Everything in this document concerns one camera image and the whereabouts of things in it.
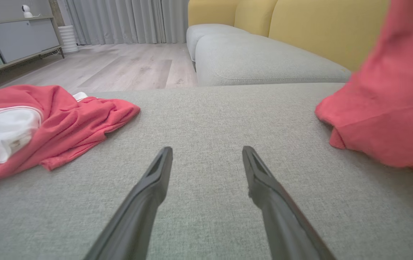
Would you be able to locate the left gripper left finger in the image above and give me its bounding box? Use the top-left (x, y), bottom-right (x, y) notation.
top-left (83, 146), bottom-right (173, 260)

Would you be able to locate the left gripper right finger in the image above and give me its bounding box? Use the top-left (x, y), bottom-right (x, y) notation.
top-left (242, 146), bottom-right (337, 260)

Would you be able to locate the red white crumpled garment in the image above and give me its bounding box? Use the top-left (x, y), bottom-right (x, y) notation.
top-left (315, 0), bottom-right (413, 189)

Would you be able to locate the large grey sofa seat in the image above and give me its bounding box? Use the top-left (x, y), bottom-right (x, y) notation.
top-left (0, 82), bottom-right (413, 260)

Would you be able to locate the grey sofa seat cushion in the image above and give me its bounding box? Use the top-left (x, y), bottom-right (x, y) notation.
top-left (195, 33), bottom-right (352, 87)
top-left (186, 23), bottom-right (250, 62)

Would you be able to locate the white ribbed cylinder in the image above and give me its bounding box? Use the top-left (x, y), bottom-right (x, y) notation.
top-left (58, 25), bottom-right (79, 55)

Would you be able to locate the grey pleated curtain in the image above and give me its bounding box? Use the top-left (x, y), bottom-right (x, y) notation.
top-left (57, 0), bottom-right (189, 46)

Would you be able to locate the yellow sofa back cushion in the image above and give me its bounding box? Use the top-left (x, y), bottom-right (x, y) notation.
top-left (268, 0), bottom-right (390, 72)
top-left (234, 0), bottom-right (278, 37)
top-left (188, 0), bottom-right (241, 27)

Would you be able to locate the grey low cabinet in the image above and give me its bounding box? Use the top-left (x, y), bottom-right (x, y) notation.
top-left (0, 15), bottom-right (65, 81)

